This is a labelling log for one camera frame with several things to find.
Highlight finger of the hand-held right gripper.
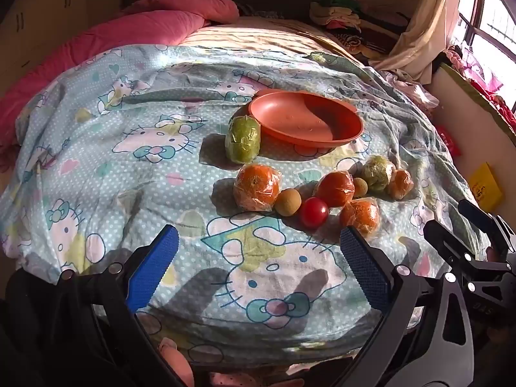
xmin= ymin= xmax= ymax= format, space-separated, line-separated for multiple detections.
xmin=423 ymin=219 xmax=477 ymax=269
xmin=459 ymin=199 xmax=516 ymax=251

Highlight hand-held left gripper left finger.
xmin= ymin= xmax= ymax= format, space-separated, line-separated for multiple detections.
xmin=52 ymin=224 xmax=190 ymax=387

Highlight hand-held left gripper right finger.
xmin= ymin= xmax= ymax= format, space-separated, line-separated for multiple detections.
xmin=334 ymin=226 xmax=475 ymax=387

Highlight plastic-wrapped orange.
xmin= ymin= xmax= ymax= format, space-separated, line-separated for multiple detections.
xmin=339 ymin=199 xmax=381 ymax=235
xmin=388 ymin=169 xmax=414 ymax=200
xmin=233 ymin=164 xmax=282 ymax=212
xmin=314 ymin=172 xmax=355 ymax=208

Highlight red cherry tomato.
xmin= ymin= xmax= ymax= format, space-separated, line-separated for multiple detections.
xmin=299 ymin=197 xmax=329 ymax=228

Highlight small green citrus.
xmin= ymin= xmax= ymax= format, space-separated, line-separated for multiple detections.
xmin=362 ymin=155 xmax=395 ymax=193

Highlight large green citrus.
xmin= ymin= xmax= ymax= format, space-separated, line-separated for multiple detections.
xmin=224 ymin=115 xmax=262 ymax=165

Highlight orange plastic bowl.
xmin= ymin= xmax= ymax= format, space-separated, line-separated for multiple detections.
xmin=248 ymin=89 xmax=364 ymax=149

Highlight yellow paper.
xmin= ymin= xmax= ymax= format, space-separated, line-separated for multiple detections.
xmin=468 ymin=162 xmax=504 ymax=211

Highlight red plastic bag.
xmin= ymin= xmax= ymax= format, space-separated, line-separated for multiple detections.
xmin=437 ymin=126 xmax=461 ymax=156

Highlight cartoon cat printed blanket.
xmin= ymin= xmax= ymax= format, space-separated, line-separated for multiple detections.
xmin=0 ymin=44 xmax=493 ymax=368

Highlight pink floral cloth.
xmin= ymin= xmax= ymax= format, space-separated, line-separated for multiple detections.
xmin=379 ymin=68 xmax=439 ymax=118

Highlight pink clothes by window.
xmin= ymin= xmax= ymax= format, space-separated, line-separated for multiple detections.
xmin=443 ymin=46 xmax=516 ymax=130

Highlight cream curtain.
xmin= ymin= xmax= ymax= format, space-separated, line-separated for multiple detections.
xmin=369 ymin=0 xmax=463 ymax=84

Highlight window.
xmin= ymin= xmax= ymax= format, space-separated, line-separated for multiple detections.
xmin=457 ymin=0 xmax=516 ymax=124

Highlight pink quilt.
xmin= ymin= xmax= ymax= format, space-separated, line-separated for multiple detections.
xmin=0 ymin=0 xmax=240 ymax=152

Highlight pile of folded clothes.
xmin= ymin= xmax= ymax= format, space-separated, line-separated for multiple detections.
xmin=308 ymin=0 xmax=412 ymax=55

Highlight beige striped bed sheet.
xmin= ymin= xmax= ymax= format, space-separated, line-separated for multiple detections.
xmin=177 ymin=16 xmax=363 ymax=66

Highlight dark striped pillow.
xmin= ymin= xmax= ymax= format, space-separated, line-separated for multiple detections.
xmin=237 ymin=3 xmax=275 ymax=19

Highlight cream wardrobe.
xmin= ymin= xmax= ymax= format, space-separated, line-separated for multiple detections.
xmin=0 ymin=0 xmax=90 ymax=89

